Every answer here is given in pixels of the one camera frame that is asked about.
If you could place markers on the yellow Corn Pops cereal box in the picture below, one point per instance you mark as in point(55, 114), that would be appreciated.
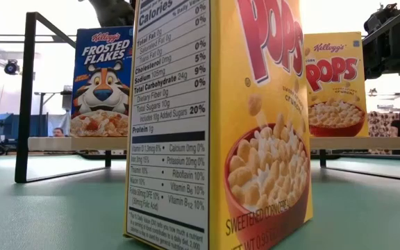
point(335, 87)
point(262, 104)

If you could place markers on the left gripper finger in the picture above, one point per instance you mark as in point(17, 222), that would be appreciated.
point(113, 14)

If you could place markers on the grey tarp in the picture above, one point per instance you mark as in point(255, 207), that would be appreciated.
point(59, 123)

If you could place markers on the blue Frosted Flakes cereal box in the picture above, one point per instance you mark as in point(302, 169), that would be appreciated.
point(102, 87)

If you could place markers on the blue tarp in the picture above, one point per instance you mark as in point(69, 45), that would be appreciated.
point(9, 125)

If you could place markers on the black ceiling spotlight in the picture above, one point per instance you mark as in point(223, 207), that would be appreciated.
point(11, 67)

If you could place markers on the green table mat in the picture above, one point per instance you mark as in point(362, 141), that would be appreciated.
point(47, 215)

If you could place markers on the wooden shelf with black frame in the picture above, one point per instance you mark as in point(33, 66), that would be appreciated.
point(25, 104)

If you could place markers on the brown patterned cloth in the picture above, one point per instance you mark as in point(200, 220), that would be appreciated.
point(378, 126)

